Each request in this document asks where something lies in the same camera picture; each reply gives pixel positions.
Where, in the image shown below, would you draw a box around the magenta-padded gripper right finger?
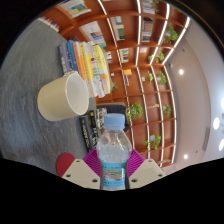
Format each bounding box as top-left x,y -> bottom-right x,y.
126,148 -> 167,190

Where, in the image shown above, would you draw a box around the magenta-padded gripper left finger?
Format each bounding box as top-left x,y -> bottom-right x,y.
61,148 -> 102,191

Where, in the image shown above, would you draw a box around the clear blue-capped water bottle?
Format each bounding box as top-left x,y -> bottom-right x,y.
95,113 -> 133,191

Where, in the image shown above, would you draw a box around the flat round red coaster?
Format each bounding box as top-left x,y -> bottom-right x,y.
56,152 -> 77,178

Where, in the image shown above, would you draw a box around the chair with dark jacket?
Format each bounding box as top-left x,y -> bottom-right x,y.
96,102 -> 131,133

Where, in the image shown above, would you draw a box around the white cup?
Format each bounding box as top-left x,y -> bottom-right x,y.
36,70 -> 90,122

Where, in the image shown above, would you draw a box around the ceiling lights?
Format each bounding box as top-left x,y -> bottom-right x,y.
178,68 -> 224,161

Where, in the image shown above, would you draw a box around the wooden shelf unit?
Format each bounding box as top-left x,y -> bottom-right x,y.
36,0 -> 191,168

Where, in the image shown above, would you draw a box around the stack of colourful books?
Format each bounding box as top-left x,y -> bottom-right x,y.
58,39 -> 113,99

